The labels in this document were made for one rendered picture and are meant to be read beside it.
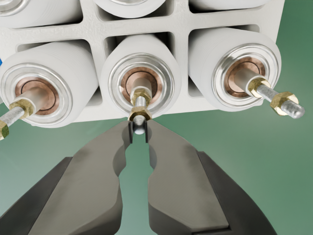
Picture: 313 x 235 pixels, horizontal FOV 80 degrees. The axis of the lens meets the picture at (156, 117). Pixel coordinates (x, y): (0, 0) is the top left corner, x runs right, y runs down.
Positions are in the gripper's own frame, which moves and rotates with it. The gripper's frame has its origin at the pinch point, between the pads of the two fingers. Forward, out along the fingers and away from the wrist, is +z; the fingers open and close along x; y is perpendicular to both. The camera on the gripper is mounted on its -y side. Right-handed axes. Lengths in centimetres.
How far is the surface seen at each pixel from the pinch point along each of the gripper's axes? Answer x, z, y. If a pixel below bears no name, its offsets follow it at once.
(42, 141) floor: -30, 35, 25
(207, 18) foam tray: 8.8, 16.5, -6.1
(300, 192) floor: 57, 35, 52
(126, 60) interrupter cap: -1.4, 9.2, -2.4
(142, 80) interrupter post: 0.1, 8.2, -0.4
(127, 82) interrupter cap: -1.5, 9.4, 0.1
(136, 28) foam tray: -0.6, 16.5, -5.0
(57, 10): -9.1, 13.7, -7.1
